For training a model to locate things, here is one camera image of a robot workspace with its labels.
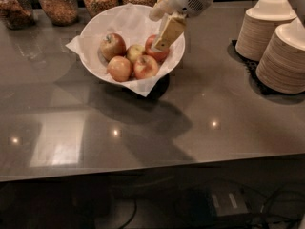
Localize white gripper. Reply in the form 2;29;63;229
149;0;214;52

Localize red top apple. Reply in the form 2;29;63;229
145;34;170;62

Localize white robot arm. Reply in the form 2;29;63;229
149;0;214;52

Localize white bowl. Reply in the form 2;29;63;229
77;4;186;87

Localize yellow-green hidden apple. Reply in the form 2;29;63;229
126;44;145;63

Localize front right apple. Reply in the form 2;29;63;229
133;55;159;79

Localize back left apple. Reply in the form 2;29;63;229
100;33;126;61

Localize front left apple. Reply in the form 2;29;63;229
107;56;133;82

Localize white paper liner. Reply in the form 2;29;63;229
65;2;186;98

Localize back stack paper bowls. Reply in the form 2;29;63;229
235;0;296;61

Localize stack paper bowls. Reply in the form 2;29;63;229
255;18;305;94
235;0;296;61

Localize black rubber mat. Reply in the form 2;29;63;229
231;39;305;97

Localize front stack paper bowls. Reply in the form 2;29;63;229
255;18;305;94

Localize far left glass jar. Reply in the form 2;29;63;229
0;0;34;30

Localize dark box under table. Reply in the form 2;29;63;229
185;184;250;221

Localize black cables under table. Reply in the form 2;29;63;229
113;178;305;229

